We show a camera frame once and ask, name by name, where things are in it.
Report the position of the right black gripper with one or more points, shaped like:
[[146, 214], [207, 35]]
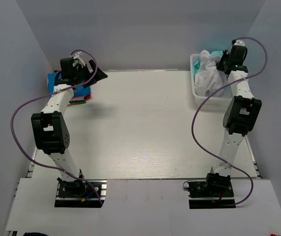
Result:
[[220, 66]]

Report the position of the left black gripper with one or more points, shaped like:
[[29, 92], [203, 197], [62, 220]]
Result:
[[85, 69]]

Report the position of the white t shirt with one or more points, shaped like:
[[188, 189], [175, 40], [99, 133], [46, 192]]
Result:
[[208, 79]]

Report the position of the teal t shirt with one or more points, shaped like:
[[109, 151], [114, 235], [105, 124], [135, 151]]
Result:
[[214, 53]]

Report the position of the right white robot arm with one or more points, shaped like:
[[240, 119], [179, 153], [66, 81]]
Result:
[[242, 112]]

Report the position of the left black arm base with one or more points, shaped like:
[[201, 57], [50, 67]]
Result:
[[80, 195]]

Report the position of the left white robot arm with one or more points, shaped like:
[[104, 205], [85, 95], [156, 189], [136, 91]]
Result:
[[49, 128]]

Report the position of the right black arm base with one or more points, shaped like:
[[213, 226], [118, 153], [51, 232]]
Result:
[[214, 193]]

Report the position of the folded red t shirt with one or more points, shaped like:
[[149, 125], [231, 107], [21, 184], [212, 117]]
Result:
[[87, 97]]

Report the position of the folded pink t shirt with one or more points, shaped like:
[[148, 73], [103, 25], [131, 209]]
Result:
[[78, 98]]

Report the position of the folded green t shirt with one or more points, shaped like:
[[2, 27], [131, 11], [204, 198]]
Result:
[[76, 102]]

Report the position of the white plastic basket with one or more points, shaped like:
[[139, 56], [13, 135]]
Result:
[[220, 103]]

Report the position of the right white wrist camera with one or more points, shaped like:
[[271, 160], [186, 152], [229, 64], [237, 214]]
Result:
[[238, 42]]

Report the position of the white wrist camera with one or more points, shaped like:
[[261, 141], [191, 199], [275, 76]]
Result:
[[77, 56], [238, 42]]

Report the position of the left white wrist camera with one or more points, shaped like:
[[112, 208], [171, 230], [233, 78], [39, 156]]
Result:
[[77, 56]]

